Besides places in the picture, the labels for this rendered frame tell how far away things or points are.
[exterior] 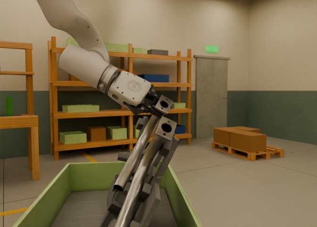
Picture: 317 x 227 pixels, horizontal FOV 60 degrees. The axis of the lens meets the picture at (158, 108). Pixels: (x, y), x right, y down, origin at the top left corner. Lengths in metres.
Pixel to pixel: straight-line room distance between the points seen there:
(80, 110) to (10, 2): 2.33
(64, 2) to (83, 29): 0.11
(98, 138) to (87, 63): 4.78
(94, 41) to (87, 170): 0.54
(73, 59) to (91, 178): 0.56
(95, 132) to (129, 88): 4.75
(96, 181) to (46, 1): 0.72
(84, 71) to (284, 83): 7.15
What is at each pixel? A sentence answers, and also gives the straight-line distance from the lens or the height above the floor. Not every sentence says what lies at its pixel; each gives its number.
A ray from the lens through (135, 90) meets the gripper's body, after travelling 0.79.
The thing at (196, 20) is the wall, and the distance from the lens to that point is 7.42.
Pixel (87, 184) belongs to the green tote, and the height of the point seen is 0.87.
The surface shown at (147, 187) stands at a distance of 0.70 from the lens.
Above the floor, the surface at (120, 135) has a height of 0.34.
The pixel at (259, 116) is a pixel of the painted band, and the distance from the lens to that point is 8.25.
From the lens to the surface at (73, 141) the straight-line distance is 5.41.
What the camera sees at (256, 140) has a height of 0.36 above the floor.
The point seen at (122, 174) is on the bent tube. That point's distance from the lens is 0.78.
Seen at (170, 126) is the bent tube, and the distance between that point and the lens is 0.65.
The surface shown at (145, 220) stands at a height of 0.99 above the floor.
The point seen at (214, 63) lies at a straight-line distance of 7.55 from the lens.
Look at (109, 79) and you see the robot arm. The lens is 0.79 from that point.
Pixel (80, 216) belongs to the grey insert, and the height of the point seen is 0.85.
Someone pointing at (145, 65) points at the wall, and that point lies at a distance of 6.47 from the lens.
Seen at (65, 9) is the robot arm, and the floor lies 1.47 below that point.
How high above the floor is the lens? 1.26
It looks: 4 degrees down
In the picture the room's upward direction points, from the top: straight up
